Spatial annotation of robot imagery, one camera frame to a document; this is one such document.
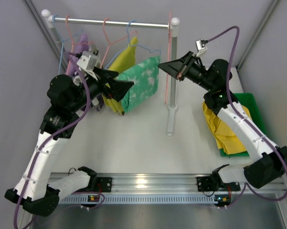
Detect purple trousers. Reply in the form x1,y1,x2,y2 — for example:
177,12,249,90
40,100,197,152
65,33,89,76

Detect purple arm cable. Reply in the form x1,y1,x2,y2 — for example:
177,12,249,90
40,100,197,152
206,25,287,202
13,51,91,229

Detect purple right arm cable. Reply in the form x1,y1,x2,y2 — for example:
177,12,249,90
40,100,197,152
206,25,287,202

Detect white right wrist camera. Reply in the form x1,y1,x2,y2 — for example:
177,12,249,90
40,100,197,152
195,39,208,57

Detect blue hanger of green trousers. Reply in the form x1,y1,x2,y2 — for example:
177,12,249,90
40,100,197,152
126,20,162,58

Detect pink hanger of purple trousers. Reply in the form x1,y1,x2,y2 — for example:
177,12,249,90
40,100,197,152
64,15,96,72

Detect aluminium mounting rail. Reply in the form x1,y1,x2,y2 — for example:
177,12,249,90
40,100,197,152
48,173,287,205

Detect empty light blue hanger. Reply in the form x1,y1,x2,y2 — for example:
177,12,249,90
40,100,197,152
51,15,83,73

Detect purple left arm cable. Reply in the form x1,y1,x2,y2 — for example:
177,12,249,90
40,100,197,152
13,51,91,229

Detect pink hanger of olive trousers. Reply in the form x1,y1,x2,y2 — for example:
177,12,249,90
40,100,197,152
101,17,138,69

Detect silver clothes rack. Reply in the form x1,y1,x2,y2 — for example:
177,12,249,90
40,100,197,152
41,9,180,136

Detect camouflage trousers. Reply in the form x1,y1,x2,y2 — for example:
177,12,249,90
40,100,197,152
72,45,106,112

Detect green plastic bin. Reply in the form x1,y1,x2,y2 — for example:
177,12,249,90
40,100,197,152
218,93,267,157

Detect pink hanger of yellow trousers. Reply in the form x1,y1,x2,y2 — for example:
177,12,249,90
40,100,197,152
164,10,172,104

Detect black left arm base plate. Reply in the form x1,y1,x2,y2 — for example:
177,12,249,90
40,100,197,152
85,177,113,193

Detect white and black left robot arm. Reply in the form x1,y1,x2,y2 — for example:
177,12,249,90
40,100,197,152
5,67,134,217

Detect olive yellow trousers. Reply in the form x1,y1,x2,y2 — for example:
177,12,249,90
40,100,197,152
102,45,136,115

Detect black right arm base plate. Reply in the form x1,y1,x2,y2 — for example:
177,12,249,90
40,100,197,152
196,175,241,192

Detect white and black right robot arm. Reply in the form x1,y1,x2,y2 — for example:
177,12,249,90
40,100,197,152
158,51,287,188

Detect green tie-dye trousers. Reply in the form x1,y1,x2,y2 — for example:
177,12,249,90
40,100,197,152
118,55,161,113

